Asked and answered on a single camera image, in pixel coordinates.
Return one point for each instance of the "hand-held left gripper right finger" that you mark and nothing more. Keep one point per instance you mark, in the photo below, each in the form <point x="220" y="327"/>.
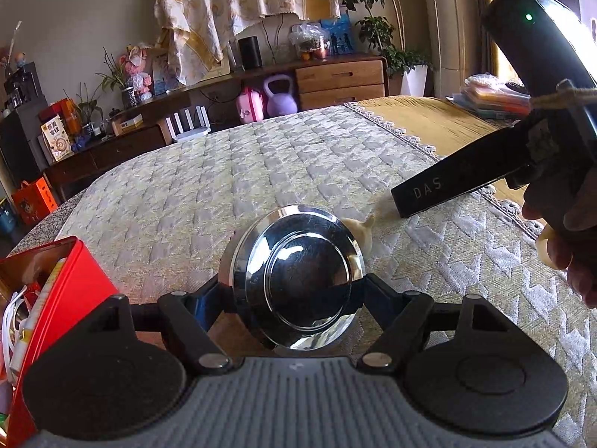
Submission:
<point x="375" y="298"/>

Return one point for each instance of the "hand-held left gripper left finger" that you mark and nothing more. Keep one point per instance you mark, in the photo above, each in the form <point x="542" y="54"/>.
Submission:
<point x="205" y="301"/>

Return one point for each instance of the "round metal tin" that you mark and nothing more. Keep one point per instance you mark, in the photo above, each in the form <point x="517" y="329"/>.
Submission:
<point x="298" y="275"/>

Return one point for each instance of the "red tin box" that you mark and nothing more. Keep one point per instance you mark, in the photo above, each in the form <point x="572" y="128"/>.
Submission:
<point x="70" y="284"/>

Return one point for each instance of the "white yellow-labelled bottle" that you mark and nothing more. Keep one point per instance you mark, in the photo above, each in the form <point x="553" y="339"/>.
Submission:
<point x="46" y="284"/>

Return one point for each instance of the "person's right hand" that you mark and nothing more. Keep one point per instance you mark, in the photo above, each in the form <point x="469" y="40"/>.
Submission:
<point x="583" y="261"/>

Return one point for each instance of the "small cream object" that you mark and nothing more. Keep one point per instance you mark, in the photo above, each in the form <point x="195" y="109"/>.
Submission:
<point x="361" y="233"/>

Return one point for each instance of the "yellow mat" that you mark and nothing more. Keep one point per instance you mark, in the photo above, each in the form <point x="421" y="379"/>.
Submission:
<point x="419" y="116"/>

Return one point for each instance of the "stack of colourful packets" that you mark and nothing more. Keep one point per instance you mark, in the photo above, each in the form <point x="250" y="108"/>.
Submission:
<point x="489" y="98"/>

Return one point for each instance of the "cream curved piece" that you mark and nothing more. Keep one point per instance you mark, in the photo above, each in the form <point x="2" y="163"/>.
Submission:
<point x="543" y="249"/>

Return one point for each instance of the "yellow curtain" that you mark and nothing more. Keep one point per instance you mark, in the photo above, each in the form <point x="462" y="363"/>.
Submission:
<point x="496" y="60"/>

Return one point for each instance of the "jute twine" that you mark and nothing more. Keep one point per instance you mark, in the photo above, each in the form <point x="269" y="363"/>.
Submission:
<point x="559" y="99"/>

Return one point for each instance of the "wooden sideboard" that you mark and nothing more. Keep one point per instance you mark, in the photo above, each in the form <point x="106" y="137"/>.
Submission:
<point x="340" y="74"/>

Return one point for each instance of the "potted tree in white planter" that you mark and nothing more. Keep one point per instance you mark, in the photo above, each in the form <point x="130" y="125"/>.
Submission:
<point x="373" y="32"/>

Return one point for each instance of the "white router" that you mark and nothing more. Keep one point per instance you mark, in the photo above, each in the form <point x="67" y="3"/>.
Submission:
<point x="189" y="126"/>

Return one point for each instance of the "blue picture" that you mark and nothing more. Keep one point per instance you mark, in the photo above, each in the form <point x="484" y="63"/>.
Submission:
<point x="339" y="32"/>

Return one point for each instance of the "cream cardboard box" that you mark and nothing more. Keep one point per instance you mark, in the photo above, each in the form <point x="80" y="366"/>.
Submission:
<point x="127" y="124"/>

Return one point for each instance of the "orange gift bag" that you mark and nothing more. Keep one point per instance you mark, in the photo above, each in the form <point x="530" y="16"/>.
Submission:
<point x="35" y="203"/>

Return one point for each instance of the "white sunglasses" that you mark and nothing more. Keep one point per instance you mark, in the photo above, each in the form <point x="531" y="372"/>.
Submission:
<point x="8" y="322"/>

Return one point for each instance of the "pink toy case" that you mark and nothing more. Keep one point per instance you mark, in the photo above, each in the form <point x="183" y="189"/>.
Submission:
<point x="251" y="107"/>

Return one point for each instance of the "purple kettlebell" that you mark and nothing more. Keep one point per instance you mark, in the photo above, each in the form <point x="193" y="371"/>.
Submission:
<point x="280" y="100"/>

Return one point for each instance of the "plastic bag of fruit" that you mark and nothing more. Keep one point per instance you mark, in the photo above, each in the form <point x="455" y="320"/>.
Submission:
<point x="308" y="42"/>

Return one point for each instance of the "plant in patterned pot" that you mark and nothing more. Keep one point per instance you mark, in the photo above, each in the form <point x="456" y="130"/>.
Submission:
<point x="128" y="97"/>

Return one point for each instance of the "yellow white snack box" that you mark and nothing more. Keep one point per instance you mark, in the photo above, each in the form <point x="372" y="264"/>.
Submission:
<point x="57" y="141"/>

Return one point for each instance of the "small potted plant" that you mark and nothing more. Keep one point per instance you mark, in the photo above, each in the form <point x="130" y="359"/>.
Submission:
<point x="89" y="112"/>

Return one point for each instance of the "light blue printed card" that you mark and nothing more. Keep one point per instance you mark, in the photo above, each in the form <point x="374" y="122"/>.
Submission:
<point x="164" y="74"/>

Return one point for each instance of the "orange red box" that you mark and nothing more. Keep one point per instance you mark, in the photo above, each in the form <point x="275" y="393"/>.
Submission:
<point x="65" y="112"/>

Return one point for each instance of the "pink plush doll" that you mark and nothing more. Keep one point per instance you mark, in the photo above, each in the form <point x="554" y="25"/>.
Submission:
<point x="137" y="74"/>

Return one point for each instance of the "black cabinet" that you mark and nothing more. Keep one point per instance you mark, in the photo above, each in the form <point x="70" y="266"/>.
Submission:
<point x="21" y="144"/>

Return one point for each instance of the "black speaker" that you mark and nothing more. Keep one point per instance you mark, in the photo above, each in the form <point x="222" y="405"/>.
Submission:
<point x="250" y="52"/>

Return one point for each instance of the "black coffee machine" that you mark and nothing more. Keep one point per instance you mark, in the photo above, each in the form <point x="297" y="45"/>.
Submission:
<point x="21" y="86"/>

